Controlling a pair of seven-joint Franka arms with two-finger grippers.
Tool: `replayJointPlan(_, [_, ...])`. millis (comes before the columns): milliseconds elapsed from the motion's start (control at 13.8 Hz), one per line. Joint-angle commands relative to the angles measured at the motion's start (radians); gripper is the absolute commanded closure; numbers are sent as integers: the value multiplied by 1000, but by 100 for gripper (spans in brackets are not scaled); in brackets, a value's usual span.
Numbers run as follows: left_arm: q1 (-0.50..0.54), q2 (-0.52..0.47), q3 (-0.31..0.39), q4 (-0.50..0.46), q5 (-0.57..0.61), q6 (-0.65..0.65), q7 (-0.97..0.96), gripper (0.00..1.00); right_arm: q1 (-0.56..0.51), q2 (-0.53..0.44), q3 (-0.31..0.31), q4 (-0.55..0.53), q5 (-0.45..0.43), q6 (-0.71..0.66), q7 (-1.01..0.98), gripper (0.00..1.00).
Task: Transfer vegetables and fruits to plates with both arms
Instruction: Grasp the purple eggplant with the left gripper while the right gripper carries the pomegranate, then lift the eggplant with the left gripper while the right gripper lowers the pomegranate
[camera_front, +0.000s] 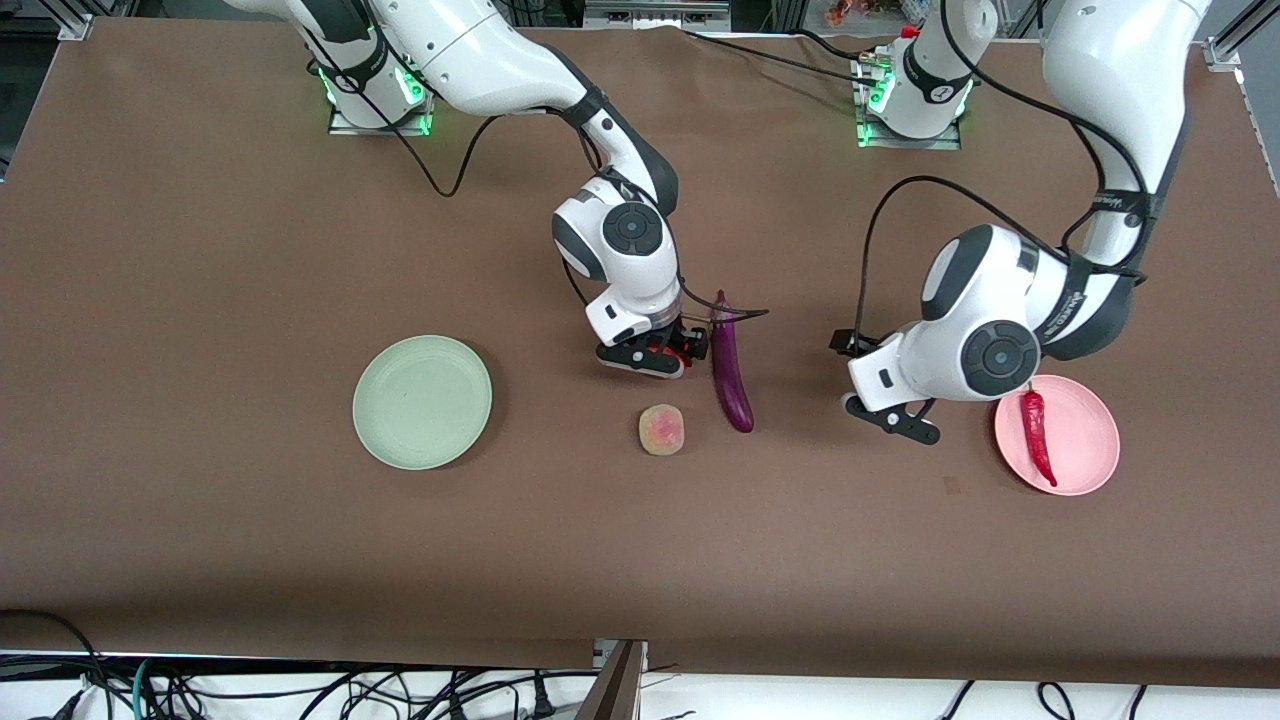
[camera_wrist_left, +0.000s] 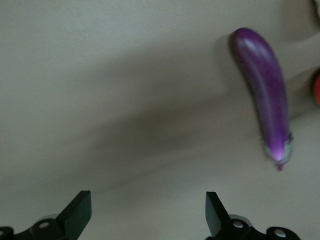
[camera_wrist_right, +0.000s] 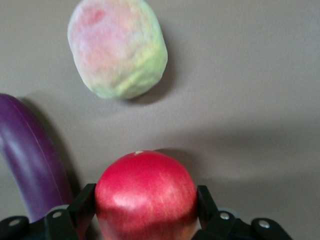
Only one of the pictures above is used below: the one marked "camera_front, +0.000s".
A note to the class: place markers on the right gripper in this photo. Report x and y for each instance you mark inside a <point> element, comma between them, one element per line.
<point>692,343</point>

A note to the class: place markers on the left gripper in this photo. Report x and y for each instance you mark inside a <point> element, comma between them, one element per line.
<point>841,340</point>

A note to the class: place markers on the small red fruit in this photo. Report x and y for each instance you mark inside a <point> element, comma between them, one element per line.
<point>668,350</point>

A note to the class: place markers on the long purple eggplant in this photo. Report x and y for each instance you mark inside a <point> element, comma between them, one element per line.
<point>728,370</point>

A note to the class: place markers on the red chili pepper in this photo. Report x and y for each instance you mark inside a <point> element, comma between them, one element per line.
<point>1035,425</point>

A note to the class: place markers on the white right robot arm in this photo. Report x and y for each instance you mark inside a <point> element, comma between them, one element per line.
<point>480,50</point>

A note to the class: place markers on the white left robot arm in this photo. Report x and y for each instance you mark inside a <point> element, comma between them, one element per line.
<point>1110,60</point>

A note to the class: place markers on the pink yellow peach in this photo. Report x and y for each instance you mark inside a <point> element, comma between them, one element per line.
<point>662,430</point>

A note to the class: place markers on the pink round plate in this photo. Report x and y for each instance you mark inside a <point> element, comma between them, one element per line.
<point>1085,440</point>

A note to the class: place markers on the light green round plate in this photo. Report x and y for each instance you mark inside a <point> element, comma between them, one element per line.
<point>422,402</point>

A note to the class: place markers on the grey equipment box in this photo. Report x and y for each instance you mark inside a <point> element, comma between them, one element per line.
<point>655,12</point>

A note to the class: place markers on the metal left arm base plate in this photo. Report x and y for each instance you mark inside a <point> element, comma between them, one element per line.
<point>900,140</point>

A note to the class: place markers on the brown wooden post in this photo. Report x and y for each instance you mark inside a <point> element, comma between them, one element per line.
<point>615,690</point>

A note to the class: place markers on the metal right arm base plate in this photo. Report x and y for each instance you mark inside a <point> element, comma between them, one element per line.
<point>385,128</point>

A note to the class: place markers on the aluminium frame corner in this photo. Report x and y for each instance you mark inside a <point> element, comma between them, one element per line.
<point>1225,52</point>
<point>75,26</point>

